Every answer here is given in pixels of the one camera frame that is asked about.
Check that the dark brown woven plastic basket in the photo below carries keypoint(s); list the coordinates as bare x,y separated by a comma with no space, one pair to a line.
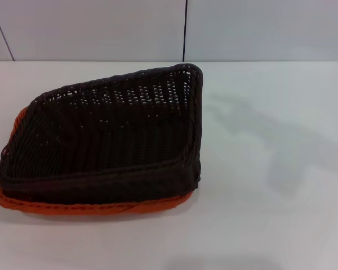
107,140

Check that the orange woven plastic basket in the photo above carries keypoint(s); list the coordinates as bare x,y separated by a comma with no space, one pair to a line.
73,209

